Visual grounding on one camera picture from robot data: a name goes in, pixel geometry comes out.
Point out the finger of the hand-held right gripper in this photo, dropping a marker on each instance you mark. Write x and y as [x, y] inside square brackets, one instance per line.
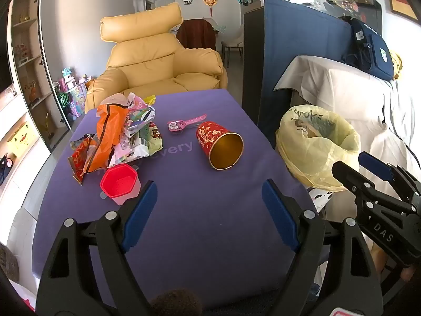
[345, 172]
[375, 167]

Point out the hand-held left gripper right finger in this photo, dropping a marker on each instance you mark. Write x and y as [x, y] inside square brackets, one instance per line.
[279, 214]

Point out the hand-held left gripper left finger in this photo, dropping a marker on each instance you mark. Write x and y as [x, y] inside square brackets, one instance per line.
[139, 217]

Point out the bin with yellow bag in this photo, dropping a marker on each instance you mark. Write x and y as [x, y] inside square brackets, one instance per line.
[306, 158]

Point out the pink hexagonal plastic cup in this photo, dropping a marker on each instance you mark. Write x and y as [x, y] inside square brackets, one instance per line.
[120, 179]

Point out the green white milk carton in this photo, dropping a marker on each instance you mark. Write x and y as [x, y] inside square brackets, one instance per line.
[131, 151]

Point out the light green snack bag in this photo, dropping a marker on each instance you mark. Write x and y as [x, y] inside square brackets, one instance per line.
[156, 138]

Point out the red snack wrapper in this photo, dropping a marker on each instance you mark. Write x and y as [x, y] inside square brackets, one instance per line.
[79, 159]

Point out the orange snack wrapper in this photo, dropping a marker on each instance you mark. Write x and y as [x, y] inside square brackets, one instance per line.
[105, 138]

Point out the red gold paper cup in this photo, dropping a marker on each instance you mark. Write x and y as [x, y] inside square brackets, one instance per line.
[205, 136]

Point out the yellow snack wrapper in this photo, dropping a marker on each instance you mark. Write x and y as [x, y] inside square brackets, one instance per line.
[149, 99]

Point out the person's left hand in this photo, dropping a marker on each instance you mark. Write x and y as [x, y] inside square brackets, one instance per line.
[176, 304]

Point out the white panda printed bag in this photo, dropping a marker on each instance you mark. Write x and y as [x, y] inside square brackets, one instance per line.
[320, 200]

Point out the purple tablecloth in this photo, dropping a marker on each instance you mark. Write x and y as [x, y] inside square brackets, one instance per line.
[197, 197]

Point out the white sheet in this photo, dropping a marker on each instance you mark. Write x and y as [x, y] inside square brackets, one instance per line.
[345, 89]

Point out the cartoon printed snack wrapper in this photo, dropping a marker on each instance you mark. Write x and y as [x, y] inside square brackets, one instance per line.
[141, 113]

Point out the yellow plush toy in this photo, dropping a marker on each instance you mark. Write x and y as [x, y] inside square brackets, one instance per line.
[397, 65]

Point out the blue backpack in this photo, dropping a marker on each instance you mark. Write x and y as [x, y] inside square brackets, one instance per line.
[371, 49]

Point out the white printed plastic bag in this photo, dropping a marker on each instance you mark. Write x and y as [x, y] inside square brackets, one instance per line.
[115, 100]

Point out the gold trophy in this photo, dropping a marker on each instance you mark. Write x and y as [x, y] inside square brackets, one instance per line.
[47, 123]

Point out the pastel gift bag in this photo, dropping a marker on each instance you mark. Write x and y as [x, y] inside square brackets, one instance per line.
[77, 100]

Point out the watermelon ball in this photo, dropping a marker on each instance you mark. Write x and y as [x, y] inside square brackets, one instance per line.
[64, 99]

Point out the blue covered cabinet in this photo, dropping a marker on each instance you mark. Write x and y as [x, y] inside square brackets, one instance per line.
[296, 39]

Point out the black bag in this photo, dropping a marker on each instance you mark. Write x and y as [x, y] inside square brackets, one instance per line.
[5, 168]

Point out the yellow toy box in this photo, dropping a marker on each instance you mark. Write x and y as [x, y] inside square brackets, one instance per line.
[19, 136]

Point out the teal pink toy castle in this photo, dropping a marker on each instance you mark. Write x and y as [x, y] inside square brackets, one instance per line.
[67, 79]

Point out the yellow leather armchair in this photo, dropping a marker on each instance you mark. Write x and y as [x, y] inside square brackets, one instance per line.
[148, 59]

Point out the orange figurine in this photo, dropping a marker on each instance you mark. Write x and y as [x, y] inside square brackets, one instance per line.
[34, 92]

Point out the white dining chair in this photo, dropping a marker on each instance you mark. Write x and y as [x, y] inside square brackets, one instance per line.
[233, 39]

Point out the chair with brown jacket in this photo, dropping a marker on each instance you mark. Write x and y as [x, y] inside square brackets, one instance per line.
[195, 34]

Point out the glass door display cabinet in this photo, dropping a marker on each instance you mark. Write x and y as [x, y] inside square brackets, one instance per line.
[29, 39]

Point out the red hanging knot ornament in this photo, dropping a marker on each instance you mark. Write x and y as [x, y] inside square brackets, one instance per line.
[211, 0]

